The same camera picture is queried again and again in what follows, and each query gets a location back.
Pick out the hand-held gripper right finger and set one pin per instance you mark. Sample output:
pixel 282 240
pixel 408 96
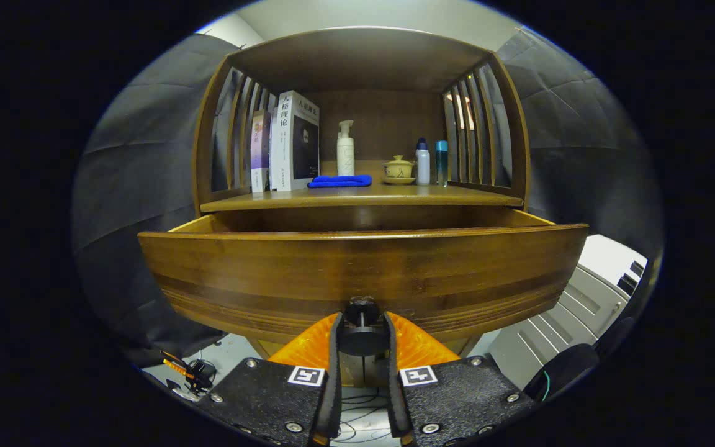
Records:
pixel 393 379

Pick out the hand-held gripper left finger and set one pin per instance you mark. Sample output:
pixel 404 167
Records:
pixel 334 379

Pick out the black drawer knob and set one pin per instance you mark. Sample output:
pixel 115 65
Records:
pixel 362 340

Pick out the brown wooden drawer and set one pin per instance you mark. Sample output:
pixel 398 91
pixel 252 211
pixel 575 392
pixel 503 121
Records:
pixel 357 273

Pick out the brown wooden countertop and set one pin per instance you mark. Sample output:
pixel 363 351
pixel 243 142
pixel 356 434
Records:
pixel 364 195

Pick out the white filing cabinet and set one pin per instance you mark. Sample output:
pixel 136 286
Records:
pixel 581 304

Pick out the brown wooden cabinet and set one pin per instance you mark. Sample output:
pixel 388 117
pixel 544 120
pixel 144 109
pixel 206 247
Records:
pixel 370 62

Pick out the orange and black device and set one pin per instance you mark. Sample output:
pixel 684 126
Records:
pixel 199 372

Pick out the blue folded cloth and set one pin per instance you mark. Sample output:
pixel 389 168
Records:
pixel 339 181

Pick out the yellow lidded teacup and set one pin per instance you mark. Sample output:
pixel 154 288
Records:
pixel 398 169

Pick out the white bottle with blue cap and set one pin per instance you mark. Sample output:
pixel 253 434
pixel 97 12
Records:
pixel 422 167

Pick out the teal transparent bottle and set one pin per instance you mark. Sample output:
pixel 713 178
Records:
pixel 442 164

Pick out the white pump bottle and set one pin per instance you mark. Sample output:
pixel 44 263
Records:
pixel 346 158

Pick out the thick white book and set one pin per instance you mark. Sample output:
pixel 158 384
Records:
pixel 295 143

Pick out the thin purple book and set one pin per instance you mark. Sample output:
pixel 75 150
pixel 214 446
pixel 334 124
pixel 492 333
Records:
pixel 260 149

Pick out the black backdrop cloth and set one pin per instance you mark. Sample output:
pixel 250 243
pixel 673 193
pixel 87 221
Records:
pixel 134 186

